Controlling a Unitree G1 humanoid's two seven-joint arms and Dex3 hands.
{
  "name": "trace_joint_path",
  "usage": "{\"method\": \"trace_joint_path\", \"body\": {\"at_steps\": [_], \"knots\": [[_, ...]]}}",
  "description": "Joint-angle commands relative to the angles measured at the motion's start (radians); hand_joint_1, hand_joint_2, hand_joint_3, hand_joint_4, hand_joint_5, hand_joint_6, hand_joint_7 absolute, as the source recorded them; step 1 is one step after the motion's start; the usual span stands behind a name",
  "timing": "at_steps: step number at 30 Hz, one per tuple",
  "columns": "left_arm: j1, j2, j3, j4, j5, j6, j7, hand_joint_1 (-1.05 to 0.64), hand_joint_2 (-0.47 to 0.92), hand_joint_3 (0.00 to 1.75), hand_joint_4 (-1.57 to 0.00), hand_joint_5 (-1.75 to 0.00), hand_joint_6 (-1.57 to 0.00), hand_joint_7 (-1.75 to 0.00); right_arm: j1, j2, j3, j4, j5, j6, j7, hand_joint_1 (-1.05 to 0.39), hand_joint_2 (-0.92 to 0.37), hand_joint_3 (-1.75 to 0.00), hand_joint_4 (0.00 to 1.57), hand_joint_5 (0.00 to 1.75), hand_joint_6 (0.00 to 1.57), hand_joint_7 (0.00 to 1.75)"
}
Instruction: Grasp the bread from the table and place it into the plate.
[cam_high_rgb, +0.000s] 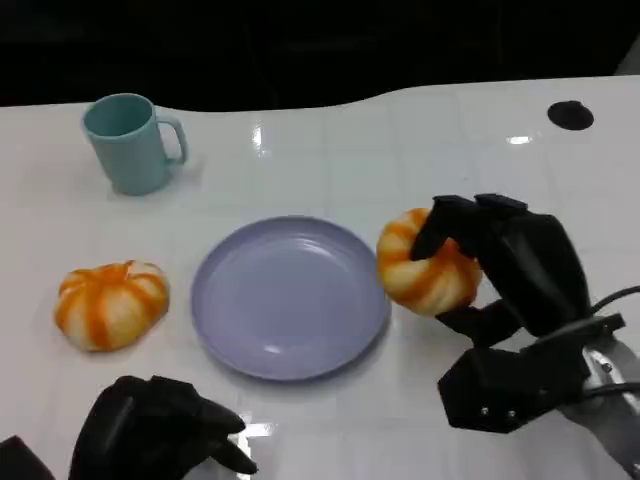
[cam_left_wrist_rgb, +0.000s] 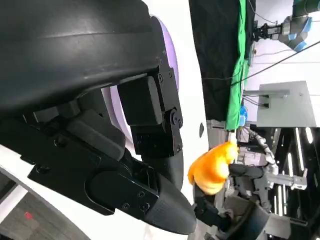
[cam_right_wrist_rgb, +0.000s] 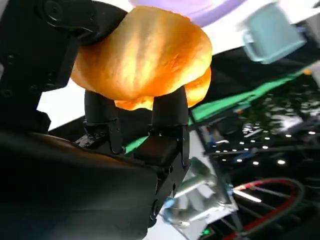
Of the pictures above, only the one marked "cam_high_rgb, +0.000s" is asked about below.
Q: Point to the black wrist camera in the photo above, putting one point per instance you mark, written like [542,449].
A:
[505,387]
[20,460]

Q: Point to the lilac plate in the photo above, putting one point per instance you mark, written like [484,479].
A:
[290,297]

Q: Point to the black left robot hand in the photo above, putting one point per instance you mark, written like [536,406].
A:
[145,432]

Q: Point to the orange and white bread roll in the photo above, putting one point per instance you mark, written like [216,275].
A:
[111,305]
[425,280]

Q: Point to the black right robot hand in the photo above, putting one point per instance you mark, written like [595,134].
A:
[540,270]

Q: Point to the black round table grommet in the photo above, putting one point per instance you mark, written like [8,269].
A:
[570,115]

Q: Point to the pale green mug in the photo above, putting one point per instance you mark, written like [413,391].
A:
[131,149]

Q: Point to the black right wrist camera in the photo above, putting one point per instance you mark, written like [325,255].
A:
[505,387]

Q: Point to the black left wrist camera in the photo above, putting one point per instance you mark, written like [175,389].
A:
[20,460]

